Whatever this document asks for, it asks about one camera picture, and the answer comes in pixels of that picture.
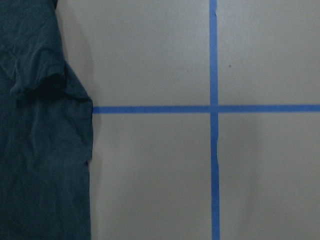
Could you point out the black printed t-shirt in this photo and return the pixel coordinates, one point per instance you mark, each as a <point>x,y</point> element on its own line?
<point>46,131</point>

